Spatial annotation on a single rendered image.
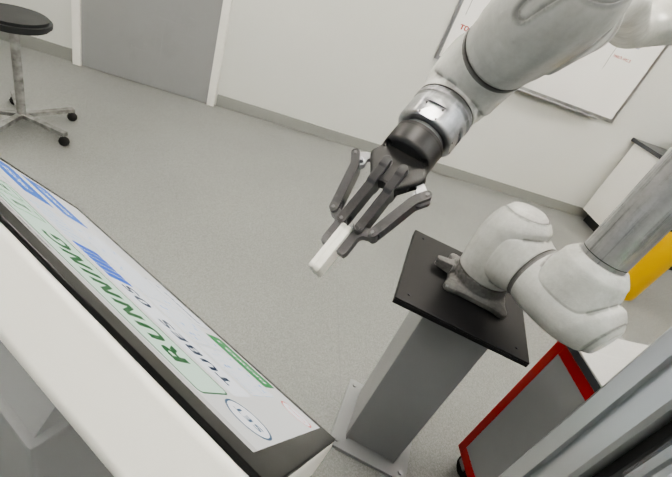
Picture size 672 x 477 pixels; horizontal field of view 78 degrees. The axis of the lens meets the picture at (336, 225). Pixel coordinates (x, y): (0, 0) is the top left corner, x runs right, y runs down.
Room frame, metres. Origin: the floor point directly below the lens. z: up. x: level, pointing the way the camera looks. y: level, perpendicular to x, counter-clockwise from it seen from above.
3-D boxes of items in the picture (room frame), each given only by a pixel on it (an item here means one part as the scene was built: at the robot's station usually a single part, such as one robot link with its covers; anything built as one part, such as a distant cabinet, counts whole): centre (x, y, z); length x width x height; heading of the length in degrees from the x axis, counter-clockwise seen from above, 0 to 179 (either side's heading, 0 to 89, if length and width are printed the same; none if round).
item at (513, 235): (0.98, -0.44, 0.95); 0.18 x 0.16 x 0.22; 40
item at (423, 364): (0.99, -0.43, 0.38); 0.30 x 0.30 x 0.76; 84
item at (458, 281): (0.99, -0.41, 0.81); 0.22 x 0.18 x 0.06; 82
